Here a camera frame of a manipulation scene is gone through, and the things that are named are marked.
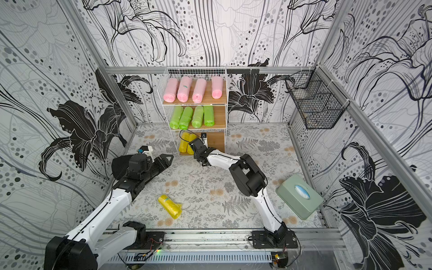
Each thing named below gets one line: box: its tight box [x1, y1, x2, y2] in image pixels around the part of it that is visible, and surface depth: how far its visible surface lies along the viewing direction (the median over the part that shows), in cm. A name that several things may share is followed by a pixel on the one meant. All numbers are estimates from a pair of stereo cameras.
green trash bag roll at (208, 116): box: [203, 105, 215, 127], surface depth 88 cm
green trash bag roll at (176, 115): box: [169, 105, 184, 130], surface depth 85 cm
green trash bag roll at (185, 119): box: [178, 106, 193, 130], surface depth 86 cm
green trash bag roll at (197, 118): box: [191, 105, 204, 129], surface depth 85 cm
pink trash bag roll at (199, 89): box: [191, 78, 207, 104], surface depth 72 cm
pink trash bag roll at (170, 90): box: [163, 77, 178, 103], surface depth 73 cm
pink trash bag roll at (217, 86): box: [211, 75, 224, 100], surface depth 74 cm
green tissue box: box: [275, 173, 324, 220], surface depth 80 cm
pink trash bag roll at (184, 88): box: [176, 75, 193, 103], surface depth 73 cm
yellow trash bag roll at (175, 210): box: [158, 194, 183, 220], surface depth 82 cm
